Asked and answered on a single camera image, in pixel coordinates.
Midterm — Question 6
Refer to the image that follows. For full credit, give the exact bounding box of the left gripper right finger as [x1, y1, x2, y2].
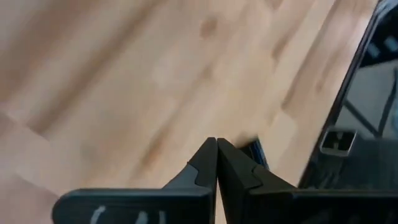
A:
[216, 138, 398, 224]

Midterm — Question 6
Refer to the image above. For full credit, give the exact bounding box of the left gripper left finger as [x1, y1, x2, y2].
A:
[52, 138, 218, 224]

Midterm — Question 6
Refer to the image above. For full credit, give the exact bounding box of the medium square black plate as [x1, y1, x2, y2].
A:
[238, 138, 270, 170]

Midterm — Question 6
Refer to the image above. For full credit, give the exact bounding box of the small silver square bracket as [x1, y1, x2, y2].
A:
[319, 127, 358, 157]

